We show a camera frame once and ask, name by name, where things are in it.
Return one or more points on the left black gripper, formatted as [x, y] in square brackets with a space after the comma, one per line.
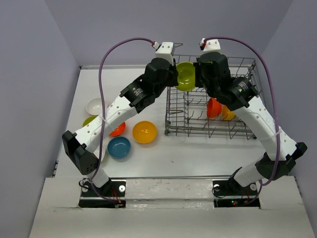
[173, 70]

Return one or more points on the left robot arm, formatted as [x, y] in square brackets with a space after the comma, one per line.
[80, 145]

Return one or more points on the large yellow bowl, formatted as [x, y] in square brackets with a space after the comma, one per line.
[144, 132]

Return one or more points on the blue bowl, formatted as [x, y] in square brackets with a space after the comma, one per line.
[119, 147]

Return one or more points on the orange bowl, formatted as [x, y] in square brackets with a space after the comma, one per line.
[119, 130]
[214, 108]

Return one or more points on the green bowl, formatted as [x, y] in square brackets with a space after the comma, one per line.
[88, 120]
[186, 76]

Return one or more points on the white square bowl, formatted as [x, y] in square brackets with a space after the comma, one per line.
[101, 153]

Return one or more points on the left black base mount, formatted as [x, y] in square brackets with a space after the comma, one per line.
[109, 196]

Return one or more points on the white orange-bottom bowl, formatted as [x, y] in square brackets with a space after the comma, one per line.
[94, 107]

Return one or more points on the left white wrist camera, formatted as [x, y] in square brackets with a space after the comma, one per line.
[165, 50]

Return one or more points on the grey wire dish rack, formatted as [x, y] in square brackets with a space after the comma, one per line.
[194, 113]

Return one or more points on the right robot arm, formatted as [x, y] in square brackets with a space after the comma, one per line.
[242, 98]

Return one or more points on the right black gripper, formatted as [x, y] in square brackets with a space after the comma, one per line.
[198, 82]

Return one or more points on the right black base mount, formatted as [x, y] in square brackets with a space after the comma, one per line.
[237, 197]

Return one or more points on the small yellow bowl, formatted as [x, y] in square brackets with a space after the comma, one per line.
[227, 114]

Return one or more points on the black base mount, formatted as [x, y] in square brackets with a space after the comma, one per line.
[237, 197]
[109, 196]

